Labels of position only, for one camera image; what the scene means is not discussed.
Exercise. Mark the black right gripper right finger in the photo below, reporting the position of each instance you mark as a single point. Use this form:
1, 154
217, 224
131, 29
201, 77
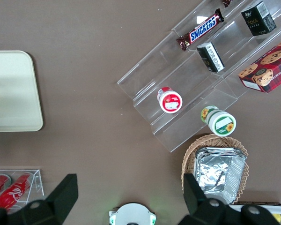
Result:
196, 206

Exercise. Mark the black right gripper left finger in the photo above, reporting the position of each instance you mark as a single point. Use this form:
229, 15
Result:
61, 199

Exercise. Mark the light wicker basket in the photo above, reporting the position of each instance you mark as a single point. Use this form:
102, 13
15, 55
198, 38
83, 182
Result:
189, 154

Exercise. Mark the beige plastic tray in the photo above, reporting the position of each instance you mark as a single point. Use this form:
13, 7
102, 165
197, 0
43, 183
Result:
14, 93

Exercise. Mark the clear acrylic bottle rack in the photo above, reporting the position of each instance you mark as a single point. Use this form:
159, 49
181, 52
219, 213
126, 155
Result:
37, 182

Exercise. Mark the stacked aluminium foil containers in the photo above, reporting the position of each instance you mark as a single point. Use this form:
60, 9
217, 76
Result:
217, 173

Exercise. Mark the white rectangular snack bin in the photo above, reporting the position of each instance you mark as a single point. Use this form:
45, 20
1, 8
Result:
260, 203

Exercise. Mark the yellow snack packet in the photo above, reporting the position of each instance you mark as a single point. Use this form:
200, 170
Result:
277, 218

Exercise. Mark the green lid white cup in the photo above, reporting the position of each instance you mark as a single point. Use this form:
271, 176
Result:
221, 123

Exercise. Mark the red lid white cup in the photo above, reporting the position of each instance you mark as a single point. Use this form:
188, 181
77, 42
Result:
171, 102

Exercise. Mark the clear acrylic stepped shelf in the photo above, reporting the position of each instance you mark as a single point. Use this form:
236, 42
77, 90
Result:
178, 70

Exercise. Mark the small black box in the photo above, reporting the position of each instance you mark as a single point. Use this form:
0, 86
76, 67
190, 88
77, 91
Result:
258, 20
210, 57

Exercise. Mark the red plaid cookie box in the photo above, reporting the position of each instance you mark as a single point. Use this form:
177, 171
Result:
267, 70

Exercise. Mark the Snickers bar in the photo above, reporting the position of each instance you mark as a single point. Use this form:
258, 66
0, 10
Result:
228, 2
201, 30

